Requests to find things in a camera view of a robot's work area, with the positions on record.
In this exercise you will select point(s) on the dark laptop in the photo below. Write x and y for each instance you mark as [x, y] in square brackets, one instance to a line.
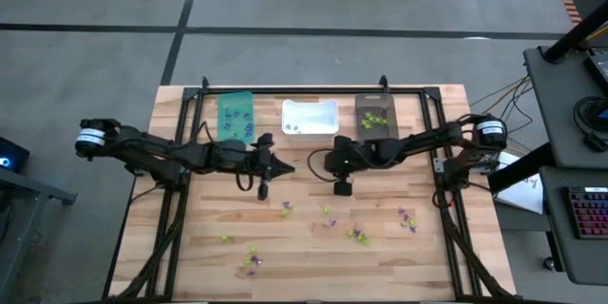
[599, 69]

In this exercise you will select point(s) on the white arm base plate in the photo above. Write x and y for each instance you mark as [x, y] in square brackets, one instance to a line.
[439, 166]

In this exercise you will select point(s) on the white plastic bin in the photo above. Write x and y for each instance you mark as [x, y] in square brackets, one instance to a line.
[313, 114]

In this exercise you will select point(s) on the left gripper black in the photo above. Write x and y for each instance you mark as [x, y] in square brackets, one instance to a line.
[259, 164]

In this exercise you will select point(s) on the black diagonal beam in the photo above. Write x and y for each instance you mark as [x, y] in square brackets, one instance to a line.
[522, 168]

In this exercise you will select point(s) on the black caster wheel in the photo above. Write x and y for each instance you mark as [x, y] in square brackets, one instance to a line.
[550, 263]

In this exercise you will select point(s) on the grey metal table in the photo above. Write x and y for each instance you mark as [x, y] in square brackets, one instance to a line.
[28, 190]

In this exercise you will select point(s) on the green translucent plastic bin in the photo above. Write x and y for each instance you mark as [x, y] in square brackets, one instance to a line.
[240, 103]

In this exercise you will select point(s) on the grey side desk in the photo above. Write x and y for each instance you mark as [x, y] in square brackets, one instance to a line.
[556, 95]
[553, 247]

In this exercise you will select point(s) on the grey translucent plastic bin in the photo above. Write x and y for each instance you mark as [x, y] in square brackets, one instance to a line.
[375, 102]

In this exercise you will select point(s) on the black round coiled device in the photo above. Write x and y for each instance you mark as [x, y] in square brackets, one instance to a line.
[577, 116]

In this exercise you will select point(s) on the black device with blue light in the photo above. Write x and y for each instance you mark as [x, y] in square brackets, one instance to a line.
[9, 157]

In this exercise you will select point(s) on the black aluminium table frame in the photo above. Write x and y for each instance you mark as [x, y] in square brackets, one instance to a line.
[311, 90]

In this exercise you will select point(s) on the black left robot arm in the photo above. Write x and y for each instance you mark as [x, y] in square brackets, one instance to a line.
[157, 152]

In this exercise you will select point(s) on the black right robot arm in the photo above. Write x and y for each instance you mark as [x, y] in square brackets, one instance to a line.
[427, 140]

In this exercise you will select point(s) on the blue backlit keyboard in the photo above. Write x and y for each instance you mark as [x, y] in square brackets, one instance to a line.
[589, 211]

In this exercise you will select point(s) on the white paper sheet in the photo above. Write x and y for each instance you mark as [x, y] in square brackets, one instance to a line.
[522, 195]

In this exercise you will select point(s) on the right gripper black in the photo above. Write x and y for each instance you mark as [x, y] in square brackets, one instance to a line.
[344, 159]

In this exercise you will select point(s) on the black diagonal pole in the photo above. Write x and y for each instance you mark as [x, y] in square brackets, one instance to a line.
[575, 33]

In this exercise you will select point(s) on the black power adapter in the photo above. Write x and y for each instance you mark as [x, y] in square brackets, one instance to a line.
[596, 142]

